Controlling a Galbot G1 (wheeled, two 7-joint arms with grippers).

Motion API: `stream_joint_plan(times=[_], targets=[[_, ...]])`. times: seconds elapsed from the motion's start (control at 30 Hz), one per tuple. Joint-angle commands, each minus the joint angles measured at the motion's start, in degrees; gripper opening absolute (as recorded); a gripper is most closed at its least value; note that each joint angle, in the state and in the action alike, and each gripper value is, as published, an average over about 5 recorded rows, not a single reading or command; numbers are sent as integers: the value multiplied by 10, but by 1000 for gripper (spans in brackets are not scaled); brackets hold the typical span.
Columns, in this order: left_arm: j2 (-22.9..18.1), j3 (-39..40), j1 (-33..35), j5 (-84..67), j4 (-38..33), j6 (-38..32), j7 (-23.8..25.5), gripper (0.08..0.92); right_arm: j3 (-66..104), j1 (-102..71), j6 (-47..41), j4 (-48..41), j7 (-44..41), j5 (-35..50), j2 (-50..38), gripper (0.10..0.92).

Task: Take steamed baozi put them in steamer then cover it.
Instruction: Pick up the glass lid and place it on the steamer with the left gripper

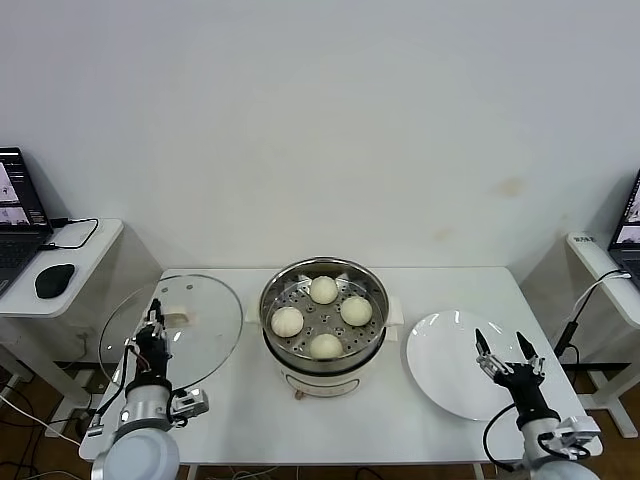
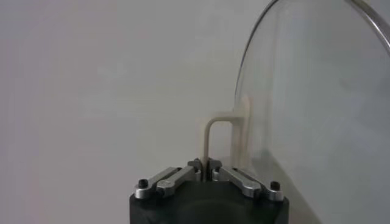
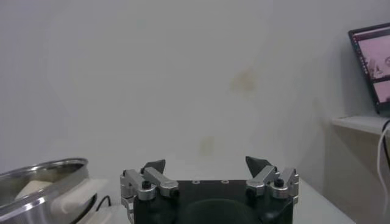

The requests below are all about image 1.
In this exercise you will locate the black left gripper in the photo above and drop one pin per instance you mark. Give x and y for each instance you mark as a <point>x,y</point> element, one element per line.
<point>152,360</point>

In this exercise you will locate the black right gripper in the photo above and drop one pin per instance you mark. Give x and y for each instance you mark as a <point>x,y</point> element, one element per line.
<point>525,390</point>

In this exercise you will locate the round glass pot lid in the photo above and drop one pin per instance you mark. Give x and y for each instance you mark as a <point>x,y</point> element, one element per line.
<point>210,325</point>

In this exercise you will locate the black computer mouse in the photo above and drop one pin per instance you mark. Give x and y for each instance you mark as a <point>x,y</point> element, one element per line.
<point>54,280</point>

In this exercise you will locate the white steamed baozi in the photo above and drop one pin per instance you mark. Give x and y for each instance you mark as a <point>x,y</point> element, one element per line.
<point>325,347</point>
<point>324,289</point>
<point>287,321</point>
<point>356,311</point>

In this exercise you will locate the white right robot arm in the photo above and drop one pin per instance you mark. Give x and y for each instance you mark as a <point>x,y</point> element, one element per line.
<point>535,435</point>

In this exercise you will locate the perforated steel steamer basket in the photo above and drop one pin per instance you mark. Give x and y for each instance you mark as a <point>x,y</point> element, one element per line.
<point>324,318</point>

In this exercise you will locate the round white plate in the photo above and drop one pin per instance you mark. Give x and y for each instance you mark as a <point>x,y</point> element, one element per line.
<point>450,360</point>

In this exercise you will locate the floor power strip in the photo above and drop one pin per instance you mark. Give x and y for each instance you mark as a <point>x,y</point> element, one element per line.
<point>95,385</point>

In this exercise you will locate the white side table with mouse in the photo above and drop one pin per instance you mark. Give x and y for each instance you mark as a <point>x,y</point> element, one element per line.
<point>95,250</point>

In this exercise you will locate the white side table with sticker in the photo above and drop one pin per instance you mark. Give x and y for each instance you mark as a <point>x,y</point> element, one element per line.
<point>590,255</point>

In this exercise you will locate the small printed table sticker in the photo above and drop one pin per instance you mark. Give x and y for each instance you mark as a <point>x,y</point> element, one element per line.
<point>585,238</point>

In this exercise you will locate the black laptop with wide keyboard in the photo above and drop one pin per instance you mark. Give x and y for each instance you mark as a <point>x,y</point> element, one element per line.
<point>15,250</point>

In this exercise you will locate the black laptop with grey screen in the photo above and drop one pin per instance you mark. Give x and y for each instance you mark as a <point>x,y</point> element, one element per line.
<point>627,235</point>

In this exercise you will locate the white electric cooking pot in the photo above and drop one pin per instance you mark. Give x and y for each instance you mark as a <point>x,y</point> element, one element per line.
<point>325,385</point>

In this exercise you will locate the white wall socket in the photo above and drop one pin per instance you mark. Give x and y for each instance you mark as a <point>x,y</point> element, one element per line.
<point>84,332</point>

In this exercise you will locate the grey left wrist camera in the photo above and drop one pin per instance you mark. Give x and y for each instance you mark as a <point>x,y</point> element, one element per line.
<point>192,402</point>

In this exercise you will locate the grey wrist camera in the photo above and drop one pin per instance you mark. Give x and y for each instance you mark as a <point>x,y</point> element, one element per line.
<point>580,432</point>
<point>192,402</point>

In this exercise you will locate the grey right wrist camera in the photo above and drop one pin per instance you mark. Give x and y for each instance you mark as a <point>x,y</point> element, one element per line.
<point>580,432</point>

